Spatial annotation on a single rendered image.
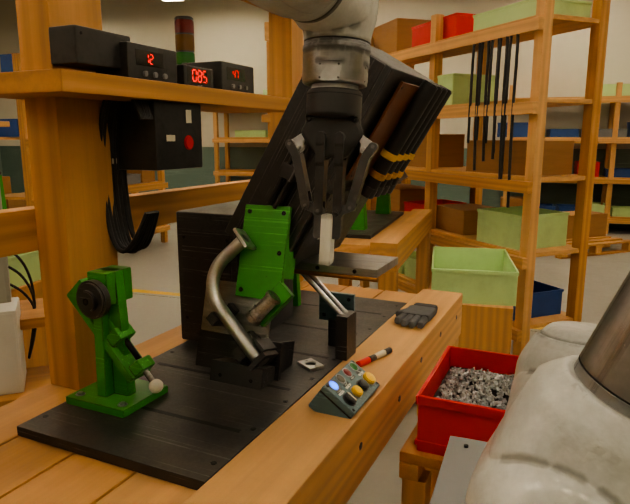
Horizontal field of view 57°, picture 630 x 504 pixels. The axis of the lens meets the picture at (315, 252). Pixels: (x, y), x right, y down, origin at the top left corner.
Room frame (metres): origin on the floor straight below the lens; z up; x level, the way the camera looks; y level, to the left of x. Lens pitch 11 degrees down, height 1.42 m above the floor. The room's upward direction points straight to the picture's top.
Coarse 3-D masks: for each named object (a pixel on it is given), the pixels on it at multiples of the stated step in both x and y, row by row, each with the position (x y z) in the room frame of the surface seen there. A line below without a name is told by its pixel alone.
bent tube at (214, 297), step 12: (240, 240) 1.25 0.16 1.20; (228, 252) 1.27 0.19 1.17; (216, 264) 1.27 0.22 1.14; (216, 276) 1.27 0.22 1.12; (216, 288) 1.26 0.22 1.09; (216, 300) 1.25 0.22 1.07; (216, 312) 1.24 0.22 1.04; (228, 312) 1.23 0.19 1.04; (228, 324) 1.21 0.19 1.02; (240, 324) 1.22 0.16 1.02; (240, 336) 1.19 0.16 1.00; (252, 348) 1.17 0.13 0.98; (252, 360) 1.16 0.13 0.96
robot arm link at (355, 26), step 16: (352, 0) 0.75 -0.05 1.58; (368, 0) 0.77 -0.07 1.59; (336, 16) 0.75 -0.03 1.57; (352, 16) 0.76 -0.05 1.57; (368, 16) 0.78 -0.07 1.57; (304, 32) 0.80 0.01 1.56; (320, 32) 0.78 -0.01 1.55; (336, 32) 0.77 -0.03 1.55; (352, 32) 0.77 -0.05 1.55; (368, 32) 0.79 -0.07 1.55
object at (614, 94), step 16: (608, 96) 8.69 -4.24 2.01; (624, 96) 8.62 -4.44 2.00; (608, 128) 9.06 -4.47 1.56; (608, 144) 9.05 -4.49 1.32; (608, 160) 9.05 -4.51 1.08; (608, 176) 8.65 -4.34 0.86; (624, 176) 8.63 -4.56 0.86; (608, 192) 8.64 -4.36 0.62; (544, 208) 8.96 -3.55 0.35; (560, 208) 8.88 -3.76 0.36; (592, 208) 8.76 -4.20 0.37; (608, 208) 8.64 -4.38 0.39; (624, 208) 8.98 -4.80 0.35; (608, 224) 8.63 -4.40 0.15
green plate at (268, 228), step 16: (256, 208) 1.31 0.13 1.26; (272, 208) 1.29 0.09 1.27; (288, 208) 1.27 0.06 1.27; (256, 224) 1.30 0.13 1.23; (272, 224) 1.28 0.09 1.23; (288, 224) 1.27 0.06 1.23; (256, 240) 1.29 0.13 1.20; (272, 240) 1.27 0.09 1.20; (288, 240) 1.26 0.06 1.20; (240, 256) 1.29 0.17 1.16; (256, 256) 1.28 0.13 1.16; (272, 256) 1.26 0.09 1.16; (288, 256) 1.29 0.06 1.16; (240, 272) 1.28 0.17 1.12; (256, 272) 1.27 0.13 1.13; (272, 272) 1.25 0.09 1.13; (288, 272) 1.29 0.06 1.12; (240, 288) 1.27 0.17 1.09; (256, 288) 1.26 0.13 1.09; (272, 288) 1.24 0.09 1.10
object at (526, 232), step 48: (528, 0) 3.69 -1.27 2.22; (576, 0) 3.71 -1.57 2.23; (384, 48) 5.29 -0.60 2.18; (432, 48) 4.41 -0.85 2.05; (480, 48) 3.93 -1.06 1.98; (480, 96) 4.39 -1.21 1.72; (432, 144) 4.46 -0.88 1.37; (480, 144) 4.03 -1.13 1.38; (528, 144) 3.52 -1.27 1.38; (432, 192) 4.46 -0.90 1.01; (480, 192) 4.64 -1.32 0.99; (528, 192) 3.46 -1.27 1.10; (576, 192) 3.70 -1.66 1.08; (432, 240) 4.33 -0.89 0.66; (480, 240) 3.91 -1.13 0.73; (528, 240) 3.47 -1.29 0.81; (576, 240) 3.67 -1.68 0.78; (528, 288) 3.48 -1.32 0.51; (576, 288) 3.64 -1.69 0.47; (528, 336) 3.50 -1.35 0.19
